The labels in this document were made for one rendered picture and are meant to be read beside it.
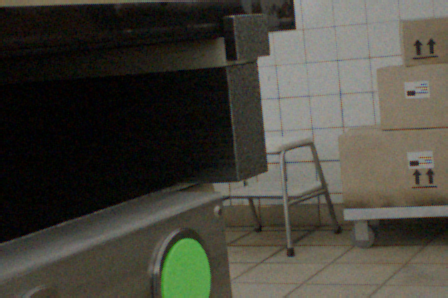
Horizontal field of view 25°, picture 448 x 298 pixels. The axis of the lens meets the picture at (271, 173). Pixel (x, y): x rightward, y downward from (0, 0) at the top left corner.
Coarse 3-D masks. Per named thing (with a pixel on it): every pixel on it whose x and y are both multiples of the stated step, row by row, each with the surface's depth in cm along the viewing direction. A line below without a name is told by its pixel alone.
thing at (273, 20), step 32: (192, 0) 39; (224, 0) 41; (256, 0) 43; (288, 0) 46; (0, 32) 29; (32, 32) 30; (64, 32) 32; (96, 32) 33; (128, 32) 35; (160, 32) 37; (192, 32) 38
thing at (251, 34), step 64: (0, 64) 45; (64, 64) 44; (128, 64) 42; (192, 64) 41; (256, 64) 43; (0, 128) 46; (64, 128) 45; (128, 128) 43; (192, 128) 42; (256, 128) 43
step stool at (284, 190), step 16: (272, 144) 404; (288, 144) 406; (304, 144) 416; (320, 176) 428; (240, 192) 433; (256, 192) 429; (272, 192) 425; (288, 192) 420; (304, 192) 419; (320, 192) 426; (288, 208) 403; (256, 224) 459; (288, 224) 403; (336, 224) 437; (288, 240) 404; (288, 256) 404
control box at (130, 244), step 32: (192, 192) 40; (64, 224) 36; (96, 224) 35; (128, 224) 35; (160, 224) 36; (192, 224) 38; (224, 224) 40; (0, 256) 31; (32, 256) 31; (64, 256) 31; (96, 256) 32; (128, 256) 34; (160, 256) 35; (224, 256) 40; (0, 288) 28; (32, 288) 30; (64, 288) 31; (96, 288) 32; (128, 288) 34; (160, 288) 35; (224, 288) 40
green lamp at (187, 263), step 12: (192, 240) 37; (180, 252) 36; (192, 252) 37; (204, 252) 38; (168, 264) 36; (180, 264) 36; (192, 264) 37; (204, 264) 38; (168, 276) 36; (180, 276) 36; (192, 276) 37; (204, 276) 38; (168, 288) 36; (180, 288) 36; (192, 288) 37; (204, 288) 38
